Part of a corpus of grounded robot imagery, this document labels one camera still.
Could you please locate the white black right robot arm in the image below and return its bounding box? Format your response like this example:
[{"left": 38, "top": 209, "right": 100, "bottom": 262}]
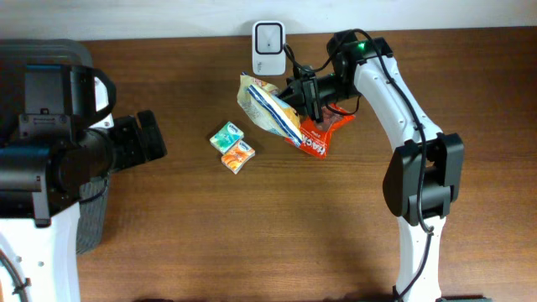
[{"left": 279, "top": 29, "right": 464, "bottom": 301}]

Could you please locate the grey plastic mesh basket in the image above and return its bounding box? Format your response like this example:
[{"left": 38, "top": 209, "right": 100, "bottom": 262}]
[{"left": 1, "top": 39, "right": 110, "bottom": 254}]

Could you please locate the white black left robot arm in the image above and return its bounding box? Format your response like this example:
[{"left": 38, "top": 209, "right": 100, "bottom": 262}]
[{"left": 1, "top": 64, "right": 167, "bottom": 301}]

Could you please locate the teal tissue pack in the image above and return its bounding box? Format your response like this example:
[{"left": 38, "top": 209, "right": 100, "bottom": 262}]
[{"left": 210, "top": 122, "right": 244, "bottom": 154}]

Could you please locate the orange tissue pack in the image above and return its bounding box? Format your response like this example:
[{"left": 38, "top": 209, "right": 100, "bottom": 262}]
[{"left": 221, "top": 140, "right": 255, "bottom": 174}]

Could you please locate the white barcode scanner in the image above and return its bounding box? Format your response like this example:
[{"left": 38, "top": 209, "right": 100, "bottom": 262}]
[{"left": 252, "top": 20, "right": 286, "bottom": 76}]

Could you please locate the yellow snack bag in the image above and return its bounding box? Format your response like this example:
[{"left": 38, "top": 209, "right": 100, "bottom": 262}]
[{"left": 237, "top": 73, "right": 303, "bottom": 147}]

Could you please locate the red Hacks candy bag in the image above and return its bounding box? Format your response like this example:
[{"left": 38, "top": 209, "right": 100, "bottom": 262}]
[{"left": 299, "top": 105, "right": 356, "bottom": 159}]

